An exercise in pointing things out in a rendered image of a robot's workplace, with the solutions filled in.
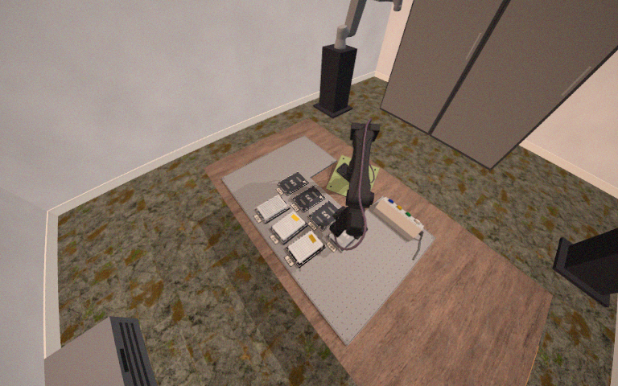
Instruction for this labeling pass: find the white control panel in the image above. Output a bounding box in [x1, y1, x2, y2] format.
[373, 197, 424, 246]

